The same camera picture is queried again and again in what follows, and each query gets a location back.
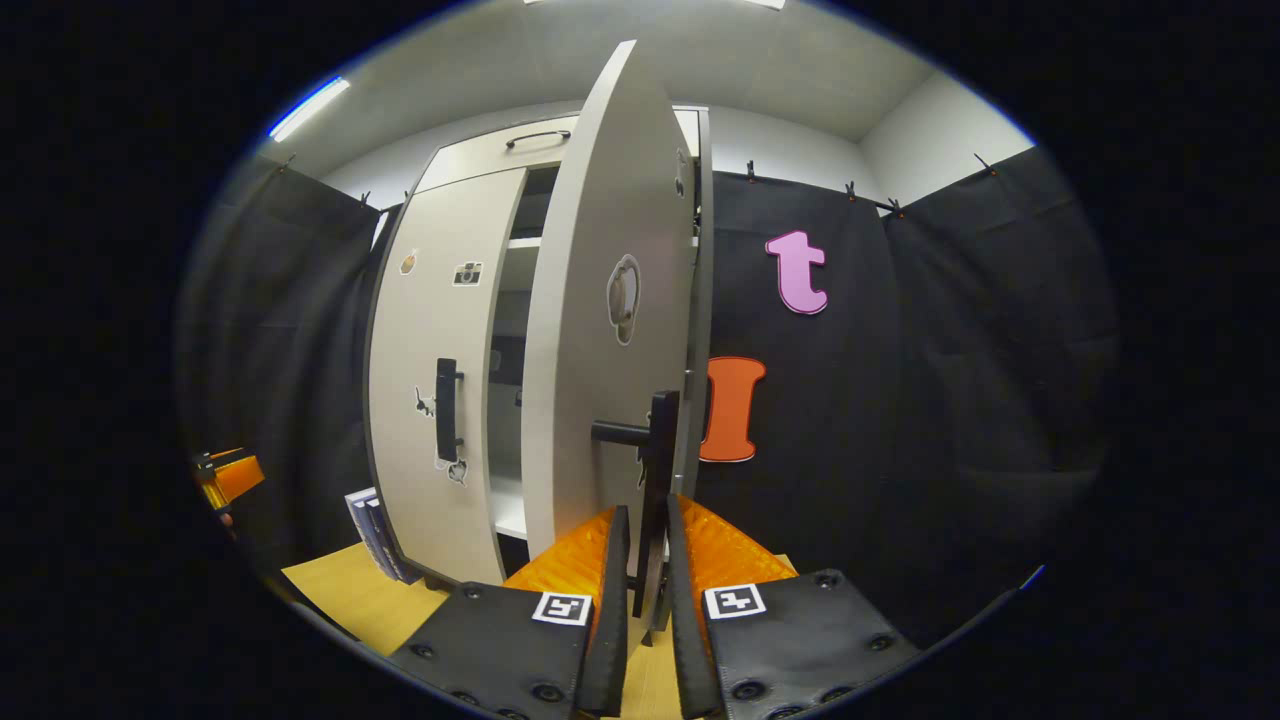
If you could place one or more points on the white cabinet shelf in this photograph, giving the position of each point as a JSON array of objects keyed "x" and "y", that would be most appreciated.
[
  {"x": 508, "y": 510},
  {"x": 522, "y": 243}
]

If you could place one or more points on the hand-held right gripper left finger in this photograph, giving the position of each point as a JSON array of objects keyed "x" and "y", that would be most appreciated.
[{"x": 612, "y": 620}]

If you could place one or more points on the beige cabinet drawer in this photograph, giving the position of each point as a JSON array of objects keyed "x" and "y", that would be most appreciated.
[{"x": 470, "y": 160}]

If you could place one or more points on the large ceiling light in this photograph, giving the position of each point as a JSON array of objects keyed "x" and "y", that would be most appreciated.
[{"x": 765, "y": 3}]

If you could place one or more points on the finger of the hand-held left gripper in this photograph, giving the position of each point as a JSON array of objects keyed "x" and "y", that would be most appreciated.
[{"x": 240, "y": 478}]

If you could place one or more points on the grey double-door shoe cabinet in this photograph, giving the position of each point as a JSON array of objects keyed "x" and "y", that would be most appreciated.
[{"x": 704, "y": 300}]

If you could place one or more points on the small ceiling light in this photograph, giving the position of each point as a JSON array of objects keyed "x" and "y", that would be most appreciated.
[{"x": 310, "y": 108}]

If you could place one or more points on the black backdrop cloth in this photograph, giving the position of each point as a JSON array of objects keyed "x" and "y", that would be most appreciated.
[{"x": 900, "y": 400}]

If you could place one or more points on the blue and white booklets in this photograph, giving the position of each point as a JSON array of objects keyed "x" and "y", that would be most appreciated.
[{"x": 378, "y": 535}]

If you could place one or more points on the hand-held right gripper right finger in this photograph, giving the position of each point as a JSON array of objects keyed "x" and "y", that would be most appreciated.
[{"x": 685, "y": 640}]

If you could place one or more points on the beige cabinet door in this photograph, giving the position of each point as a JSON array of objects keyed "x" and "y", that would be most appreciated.
[
  {"x": 590, "y": 250},
  {"x": 440, "y": 300}
]

